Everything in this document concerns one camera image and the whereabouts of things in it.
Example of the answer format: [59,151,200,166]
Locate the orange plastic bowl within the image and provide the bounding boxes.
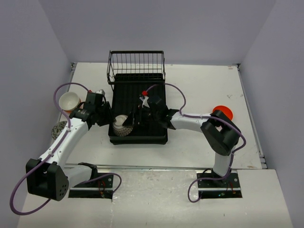
[66,99,81,113]
[213,105,233,121]

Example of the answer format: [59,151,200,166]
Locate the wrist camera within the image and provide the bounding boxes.
[139,90,150,108]
[95,89,105,95]

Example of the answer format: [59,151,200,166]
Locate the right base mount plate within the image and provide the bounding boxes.
[198,172,242,199]

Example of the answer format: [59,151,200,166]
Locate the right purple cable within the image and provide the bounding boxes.
[145,83,247,178]

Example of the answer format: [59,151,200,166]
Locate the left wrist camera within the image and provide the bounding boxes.
[95,89,105,95]

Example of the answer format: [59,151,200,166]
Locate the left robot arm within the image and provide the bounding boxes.
[26,90,114,201]

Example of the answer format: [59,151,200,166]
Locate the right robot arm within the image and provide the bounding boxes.
[123,95,241,187]

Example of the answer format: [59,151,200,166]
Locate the beige ceramic bowl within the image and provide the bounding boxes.
[58,92,80,111]

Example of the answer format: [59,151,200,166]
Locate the purple cable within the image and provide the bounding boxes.
[145,83,247,178]
[9,82,95,215]

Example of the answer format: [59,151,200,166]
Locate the black dish rack tray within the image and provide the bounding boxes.
[108,73,168,145]

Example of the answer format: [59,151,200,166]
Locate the black wire basket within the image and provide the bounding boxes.
[107,50,166,85]

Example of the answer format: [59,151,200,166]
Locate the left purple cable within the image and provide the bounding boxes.
[9,82,95,215]

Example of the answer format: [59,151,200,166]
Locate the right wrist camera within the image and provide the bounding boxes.
[139,90,150,108]

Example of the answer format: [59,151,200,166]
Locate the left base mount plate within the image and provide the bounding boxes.
[68,175,114,199]

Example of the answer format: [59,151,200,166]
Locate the base mount plate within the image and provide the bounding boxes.
[68,175,114,199]
[198,172,242,199]

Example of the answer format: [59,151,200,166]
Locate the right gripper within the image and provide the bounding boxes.
[123,103,161,129]

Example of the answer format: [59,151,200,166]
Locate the brown patterned white bowl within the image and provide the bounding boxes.
[113,115,133,137]

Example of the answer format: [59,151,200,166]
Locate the pink floral ceramic bowl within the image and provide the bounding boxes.
[51,121,67,140]

